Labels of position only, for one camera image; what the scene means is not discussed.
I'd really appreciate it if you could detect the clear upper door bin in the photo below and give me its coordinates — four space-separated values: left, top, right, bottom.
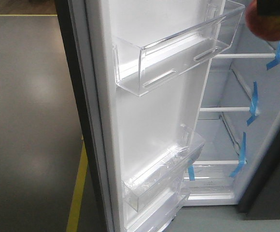
110 0 245 97

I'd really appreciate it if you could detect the dark grey fridge body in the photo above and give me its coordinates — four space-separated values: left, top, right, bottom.
173 24 280 215

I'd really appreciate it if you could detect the clear lower door bin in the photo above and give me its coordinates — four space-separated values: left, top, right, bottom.
123 125 205 212

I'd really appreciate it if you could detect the red yellow apple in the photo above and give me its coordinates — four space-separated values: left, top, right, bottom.
245 0 280 41

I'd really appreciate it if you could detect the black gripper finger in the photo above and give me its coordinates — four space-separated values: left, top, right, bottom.
256 0 280 16

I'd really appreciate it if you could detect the clear door bin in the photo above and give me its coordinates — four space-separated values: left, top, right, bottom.
123 125 205 212
110 0 245 97

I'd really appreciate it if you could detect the fridge door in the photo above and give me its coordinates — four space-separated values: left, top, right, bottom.
55 0 216 232

